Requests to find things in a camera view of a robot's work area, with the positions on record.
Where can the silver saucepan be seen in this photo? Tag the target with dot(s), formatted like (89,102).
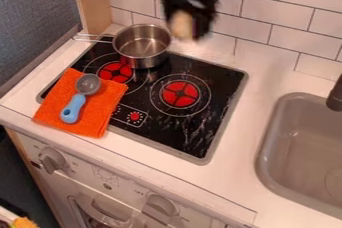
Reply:
(141,47)

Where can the tap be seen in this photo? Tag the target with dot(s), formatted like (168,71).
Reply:
(335,97)

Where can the toy stove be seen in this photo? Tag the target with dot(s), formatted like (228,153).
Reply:
(187,122)

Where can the blue and grey scoop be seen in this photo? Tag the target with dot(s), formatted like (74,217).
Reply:
(73,105)

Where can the toy sink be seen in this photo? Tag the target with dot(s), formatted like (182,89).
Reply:
(302,152)

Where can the orange cloth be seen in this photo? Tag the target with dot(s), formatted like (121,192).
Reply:
(95,112)

